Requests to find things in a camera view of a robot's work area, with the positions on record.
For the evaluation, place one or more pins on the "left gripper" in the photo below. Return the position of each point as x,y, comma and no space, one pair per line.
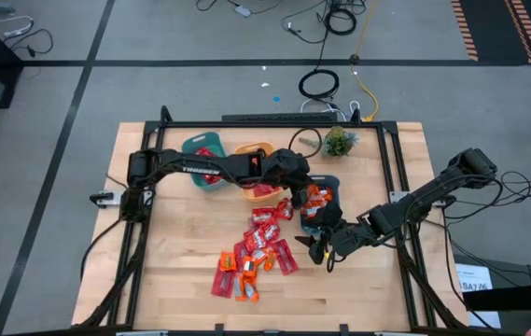
293,170

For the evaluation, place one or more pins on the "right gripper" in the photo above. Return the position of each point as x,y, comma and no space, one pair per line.
349,240

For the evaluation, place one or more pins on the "orange Reese's candy pack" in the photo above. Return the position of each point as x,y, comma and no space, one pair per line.
248,268
326,193
228,261
252,291
270,261
259,256
239,288
314,191
322,204
311,211

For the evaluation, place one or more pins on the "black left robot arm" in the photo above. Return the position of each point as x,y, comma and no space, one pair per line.
199,168

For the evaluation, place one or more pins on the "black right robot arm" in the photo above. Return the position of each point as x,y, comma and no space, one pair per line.
428,198

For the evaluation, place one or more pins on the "red Skittles candy pack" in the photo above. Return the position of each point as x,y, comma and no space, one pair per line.
206,152
270,230
262,216
255,240
285,209
211,179

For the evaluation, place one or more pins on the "red Twizzlers candy pack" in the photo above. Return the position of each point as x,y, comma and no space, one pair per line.
265,190
287,259
240,252
222,284

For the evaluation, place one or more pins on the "grey-blue plastic bin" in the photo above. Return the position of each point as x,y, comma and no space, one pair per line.
336,184

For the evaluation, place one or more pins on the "yellow plastic bin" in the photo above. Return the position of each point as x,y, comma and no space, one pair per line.
247,192

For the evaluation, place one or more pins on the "artificial green plant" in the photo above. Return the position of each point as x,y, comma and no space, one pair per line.
338,142

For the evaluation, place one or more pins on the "black bar behind table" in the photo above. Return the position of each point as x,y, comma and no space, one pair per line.
279,117

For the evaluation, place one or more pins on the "teal plastic bin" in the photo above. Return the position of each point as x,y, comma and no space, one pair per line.
190,144

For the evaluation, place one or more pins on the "white paper sign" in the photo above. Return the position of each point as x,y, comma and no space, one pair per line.
475,275

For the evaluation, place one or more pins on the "grey power adapter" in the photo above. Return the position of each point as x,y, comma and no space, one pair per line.
243,11

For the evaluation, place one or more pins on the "black side table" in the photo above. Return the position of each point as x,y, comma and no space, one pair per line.
517,303

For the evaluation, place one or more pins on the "black orange-striped floor mat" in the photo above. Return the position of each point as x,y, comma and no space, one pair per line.
489,28

